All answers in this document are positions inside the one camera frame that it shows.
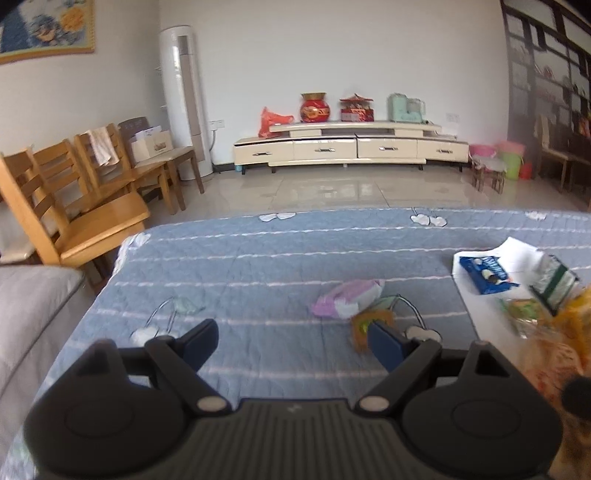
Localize dark green white packet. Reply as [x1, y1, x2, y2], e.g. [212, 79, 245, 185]
[529, 254, 581, 311]

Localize brown cookie packet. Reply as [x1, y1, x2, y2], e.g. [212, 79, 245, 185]
[517, 332, 591, 416]

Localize red round jar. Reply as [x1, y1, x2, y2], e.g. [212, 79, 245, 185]
[300, 92, 331, 123]

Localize small green snack packet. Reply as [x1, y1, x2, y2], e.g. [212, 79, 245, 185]
[369, 295, 402, 315]

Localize dark display shelf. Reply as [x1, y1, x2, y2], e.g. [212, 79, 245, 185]
[501, 0, 591, 208]

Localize dark brown wooden chair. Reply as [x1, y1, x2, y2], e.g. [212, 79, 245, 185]
[117, 117, 205, 197]

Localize mint green kitchen appliance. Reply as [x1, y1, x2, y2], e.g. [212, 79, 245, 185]
[387, 93, 428, 124]

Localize light green snack packet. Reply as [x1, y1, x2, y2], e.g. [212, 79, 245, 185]
[501, 298, 555, 340]

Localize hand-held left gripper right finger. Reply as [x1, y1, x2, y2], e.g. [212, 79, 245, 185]
[355, 320, 523, 412]

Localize small brown snack packet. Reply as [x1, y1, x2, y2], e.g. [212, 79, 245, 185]
[350, 309, 397, 354]

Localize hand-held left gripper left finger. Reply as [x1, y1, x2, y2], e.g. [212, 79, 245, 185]
[69, 318, 234, 414]

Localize white paper box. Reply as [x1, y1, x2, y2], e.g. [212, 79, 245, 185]
[130, 126, 174, 163]

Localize blue cookie packet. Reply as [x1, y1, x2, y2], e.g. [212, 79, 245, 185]
[458, 255, 520, 295]

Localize grey sofa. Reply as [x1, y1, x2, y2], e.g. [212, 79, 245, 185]
[0, 264, 86, 402]

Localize white tower air conditioner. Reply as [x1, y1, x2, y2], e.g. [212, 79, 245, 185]
[159, 25, 215, 183]

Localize small wooden stool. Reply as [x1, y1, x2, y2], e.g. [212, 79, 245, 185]
[470, 154, 506, 193]

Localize pink and white snack packet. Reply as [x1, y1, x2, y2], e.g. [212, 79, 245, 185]
[310, 278, 386, 319]

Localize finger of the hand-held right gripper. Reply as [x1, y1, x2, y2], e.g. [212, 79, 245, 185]
[560, 375, 591, 414]

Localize white towel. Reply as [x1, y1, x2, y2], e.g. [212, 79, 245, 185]
[85, 127, 121, 167]

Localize light wooden chair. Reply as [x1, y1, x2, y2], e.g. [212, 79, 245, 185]
[0, 150, 151, 278]
[74, 122, 178, 215]
[32, 138, 116, 217]

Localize white cardboard box red outside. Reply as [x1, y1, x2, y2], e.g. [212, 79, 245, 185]
[452, 236, 591, 370]

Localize yellow snack packet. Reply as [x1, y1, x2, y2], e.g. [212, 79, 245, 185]
[551, 284, 591, 333]

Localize red gift box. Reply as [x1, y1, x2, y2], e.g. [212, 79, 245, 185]
[339, 93, 375, 122]

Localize cream tv cabinet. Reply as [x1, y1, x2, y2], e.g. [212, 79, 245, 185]
[232, 120, 470, 175]

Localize orange plastic bag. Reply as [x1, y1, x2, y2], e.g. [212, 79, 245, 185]
[259, 107, 295, 138]

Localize framed wall picture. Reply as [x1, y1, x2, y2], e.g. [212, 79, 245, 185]
[0, 0, 99, 64]

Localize green bucket pink lid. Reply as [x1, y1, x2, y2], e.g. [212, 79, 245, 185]
[496, 141, 526, 181]

